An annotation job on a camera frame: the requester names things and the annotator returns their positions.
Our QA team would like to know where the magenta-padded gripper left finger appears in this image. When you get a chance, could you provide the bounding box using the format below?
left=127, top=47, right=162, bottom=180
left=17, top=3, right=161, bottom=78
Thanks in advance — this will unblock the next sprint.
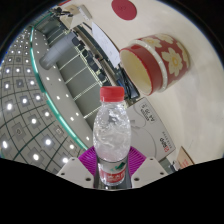
left=56, top=146, right=100, bottom=190

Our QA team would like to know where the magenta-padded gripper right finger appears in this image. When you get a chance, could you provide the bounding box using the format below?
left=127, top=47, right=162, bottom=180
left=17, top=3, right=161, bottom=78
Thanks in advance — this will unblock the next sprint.
left=127, top=146, right=168, bottom=189

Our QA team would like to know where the clear red-capped water bottle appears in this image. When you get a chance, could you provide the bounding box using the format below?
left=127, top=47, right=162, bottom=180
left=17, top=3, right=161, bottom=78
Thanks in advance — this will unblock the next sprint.
left=92, top=85, right=133, bottom=188

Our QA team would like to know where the group of round ceiling lights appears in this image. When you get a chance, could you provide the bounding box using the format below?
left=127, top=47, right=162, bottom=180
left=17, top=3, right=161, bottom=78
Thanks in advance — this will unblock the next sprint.
left=0, top=26, right=91, bottom=164

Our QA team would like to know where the red floral ceramic mug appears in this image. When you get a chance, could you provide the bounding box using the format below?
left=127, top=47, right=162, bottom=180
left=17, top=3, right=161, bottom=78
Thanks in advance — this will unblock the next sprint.
left=119, top=33, right=191, bottom=97

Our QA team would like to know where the row of black office chairs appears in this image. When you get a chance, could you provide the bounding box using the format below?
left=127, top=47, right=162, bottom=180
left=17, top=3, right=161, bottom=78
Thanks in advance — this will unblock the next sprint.
left=70, top=34, right=109, bottom=86

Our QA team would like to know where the white desk organizer box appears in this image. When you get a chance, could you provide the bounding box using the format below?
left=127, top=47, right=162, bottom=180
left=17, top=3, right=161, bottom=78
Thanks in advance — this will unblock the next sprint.
left=77, top=3, right=94, bottom=22

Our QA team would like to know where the flat round red coaster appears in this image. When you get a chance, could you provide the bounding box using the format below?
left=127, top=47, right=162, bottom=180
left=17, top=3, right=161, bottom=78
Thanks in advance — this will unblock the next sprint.
left=110, top=0, right=138, bottom=22

